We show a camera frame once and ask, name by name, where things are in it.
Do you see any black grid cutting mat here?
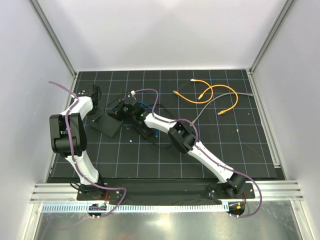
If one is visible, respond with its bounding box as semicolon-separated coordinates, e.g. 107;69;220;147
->
52;70;277;184

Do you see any left aluminium corner post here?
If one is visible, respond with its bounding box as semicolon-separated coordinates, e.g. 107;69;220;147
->
28;0;77;77

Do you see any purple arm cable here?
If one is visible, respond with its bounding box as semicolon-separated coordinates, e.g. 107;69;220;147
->
133;88;263;219
48;80;127;218

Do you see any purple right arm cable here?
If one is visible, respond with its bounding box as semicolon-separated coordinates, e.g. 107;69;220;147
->
133;88;263;219

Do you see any white slotted cable duct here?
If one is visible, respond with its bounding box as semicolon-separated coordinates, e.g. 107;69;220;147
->
41;202;229;215

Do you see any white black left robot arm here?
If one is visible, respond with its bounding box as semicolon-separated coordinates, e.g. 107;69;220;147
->
49;96;106;201

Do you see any right aluminium corner post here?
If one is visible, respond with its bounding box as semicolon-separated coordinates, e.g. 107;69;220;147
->
249;0;296;75

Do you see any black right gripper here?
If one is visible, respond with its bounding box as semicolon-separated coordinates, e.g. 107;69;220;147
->
107;101;136;121

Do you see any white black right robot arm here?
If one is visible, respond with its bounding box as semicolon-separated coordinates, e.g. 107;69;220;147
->
106;98;246;198

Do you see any black power adapter brick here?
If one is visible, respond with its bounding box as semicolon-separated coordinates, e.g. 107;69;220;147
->
132;120;153;139

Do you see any aluminium front frame rail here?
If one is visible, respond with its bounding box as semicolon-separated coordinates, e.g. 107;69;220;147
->
29;180;304;204

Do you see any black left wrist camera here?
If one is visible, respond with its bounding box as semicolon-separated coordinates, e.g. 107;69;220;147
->
79;83;102;100

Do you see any grey ethernet cable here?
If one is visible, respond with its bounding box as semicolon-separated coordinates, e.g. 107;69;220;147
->
191;91;256;125

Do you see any blue ethernet cable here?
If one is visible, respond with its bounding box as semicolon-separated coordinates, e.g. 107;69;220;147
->
106;101;161;138

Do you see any yellow ethernet cable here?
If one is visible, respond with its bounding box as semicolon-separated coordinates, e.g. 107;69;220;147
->
197;84;239;116
172;78;214;104

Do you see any black network switch box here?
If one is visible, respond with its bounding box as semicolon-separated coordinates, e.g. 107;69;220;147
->
88;114;122;138

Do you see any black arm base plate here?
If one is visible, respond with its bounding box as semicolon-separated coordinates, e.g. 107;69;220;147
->
70;178;255;205

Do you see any aluminium corner post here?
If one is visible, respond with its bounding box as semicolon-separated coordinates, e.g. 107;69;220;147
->
249;0;296;75
28;0;77;77

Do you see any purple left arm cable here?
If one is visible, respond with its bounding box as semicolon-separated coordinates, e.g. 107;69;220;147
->
48;80;127;218

